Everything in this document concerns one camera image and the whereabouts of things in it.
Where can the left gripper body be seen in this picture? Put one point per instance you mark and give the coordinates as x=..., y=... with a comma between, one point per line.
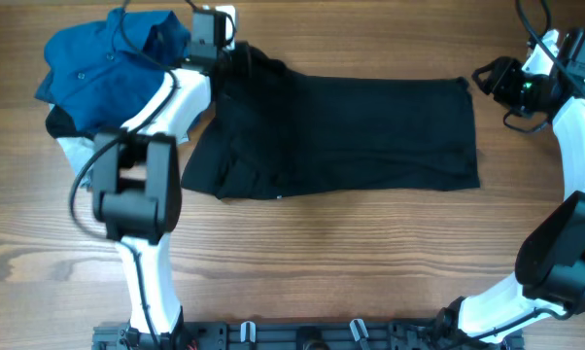
x=237, y=61

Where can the navy folded shirt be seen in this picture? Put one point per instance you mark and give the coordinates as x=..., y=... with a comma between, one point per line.
x=172, y=125

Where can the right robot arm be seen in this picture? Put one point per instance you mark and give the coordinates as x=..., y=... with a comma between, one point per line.
x=548, y=280

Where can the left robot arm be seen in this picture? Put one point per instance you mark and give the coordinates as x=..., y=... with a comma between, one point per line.
x=137, y=196

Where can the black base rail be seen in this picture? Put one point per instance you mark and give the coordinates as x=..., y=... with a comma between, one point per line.
x=398, y=334

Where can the blue polo shirt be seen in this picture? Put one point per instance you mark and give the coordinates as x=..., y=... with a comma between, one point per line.
x=103, y=73

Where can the grey folded shirt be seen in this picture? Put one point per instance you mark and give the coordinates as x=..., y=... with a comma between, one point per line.
x=79, y=153

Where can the black polo shirt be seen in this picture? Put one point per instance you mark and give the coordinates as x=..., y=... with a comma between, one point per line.
x=281, y=133

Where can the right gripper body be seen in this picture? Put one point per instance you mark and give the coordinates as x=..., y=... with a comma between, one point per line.
x=516, y=88

